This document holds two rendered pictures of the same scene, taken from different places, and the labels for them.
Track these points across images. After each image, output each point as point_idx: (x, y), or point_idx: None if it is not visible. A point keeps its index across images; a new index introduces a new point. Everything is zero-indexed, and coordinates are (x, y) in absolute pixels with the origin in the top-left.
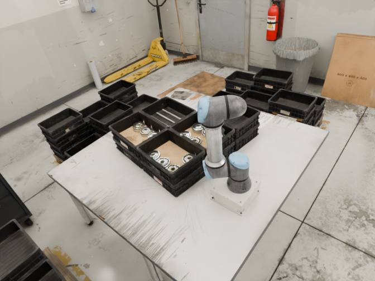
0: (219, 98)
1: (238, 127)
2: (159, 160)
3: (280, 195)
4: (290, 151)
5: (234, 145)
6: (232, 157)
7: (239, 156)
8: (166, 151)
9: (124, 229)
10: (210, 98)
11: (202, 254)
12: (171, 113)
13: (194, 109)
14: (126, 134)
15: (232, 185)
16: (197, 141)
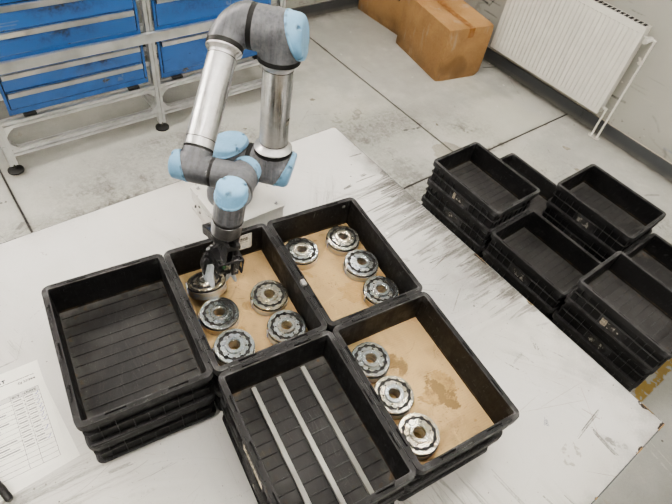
0: (267, 6)
1: (152, 255)
2: (367, 268)
3: (165, 192)
4: (54, 260)
5: None
6: (240, 141)
7: (226, 141)
8: (346, 305)
9: (436, 227)
10: (282, 11)
11: (327, 166)
12: (293, 475)
13: (221, 383)
14: (455, 419)
15: None
16: (264, 287)
